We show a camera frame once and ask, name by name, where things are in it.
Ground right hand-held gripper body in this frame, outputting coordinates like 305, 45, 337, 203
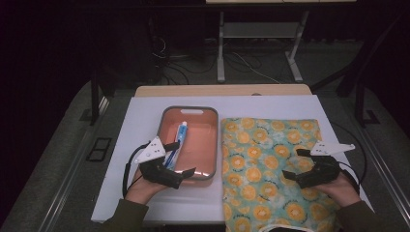
296, 142, 357, 189

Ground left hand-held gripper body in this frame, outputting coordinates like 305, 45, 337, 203
134, 136, 184, 190

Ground blue and white toothpaste tube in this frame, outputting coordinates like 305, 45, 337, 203
163, 121, 190, 172

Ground pink tray with grey rim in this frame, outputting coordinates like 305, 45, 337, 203
157, 105, 220, 188

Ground floral yellow green cloth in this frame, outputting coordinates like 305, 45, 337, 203
220, 117, 341, 232

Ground person's left hand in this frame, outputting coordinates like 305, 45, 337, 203
125, 167, 169, 206

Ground person's right hand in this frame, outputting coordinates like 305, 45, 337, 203
313, 172, 362, 208

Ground white board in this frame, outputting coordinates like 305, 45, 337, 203
91, 94, 375, 225

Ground black floor socket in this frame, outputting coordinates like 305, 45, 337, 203
85, 136, 113, 163

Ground black stand leg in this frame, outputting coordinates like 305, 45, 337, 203
353, 72, 382, 129

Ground wooden table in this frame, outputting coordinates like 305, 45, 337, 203
133, 83, 313, 98

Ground grey metal stand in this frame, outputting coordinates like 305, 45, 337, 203
216, 11, 310, 84

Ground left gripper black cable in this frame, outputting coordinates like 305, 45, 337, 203
122, 142, 151, 198

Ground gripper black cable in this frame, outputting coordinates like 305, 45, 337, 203
331, 121, 368, 195
122, 142, 151, 198

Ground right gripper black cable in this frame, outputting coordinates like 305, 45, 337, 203
331, 121, 368, 195

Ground aluminium floor rail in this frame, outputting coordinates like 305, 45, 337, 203
357, 124, 410, 228
38, 96, 111, 232

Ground black floor cables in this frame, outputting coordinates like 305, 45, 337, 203
154, 35, 218, 85

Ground black frame post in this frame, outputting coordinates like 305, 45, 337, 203
89, 69, 102, 127

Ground white floor cable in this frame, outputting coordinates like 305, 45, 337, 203
231, 51, 282, 85

